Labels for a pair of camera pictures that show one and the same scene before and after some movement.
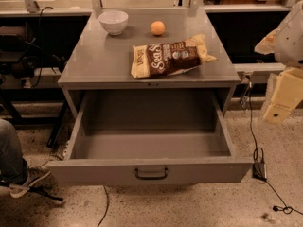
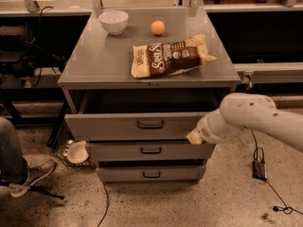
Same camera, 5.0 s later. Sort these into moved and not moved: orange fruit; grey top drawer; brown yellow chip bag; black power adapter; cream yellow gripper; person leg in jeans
Moved: grey top drawer; cream yellow gripper
Not moved: brown yellow chip bag; black power adapter; person leg in jeans; orange fruit
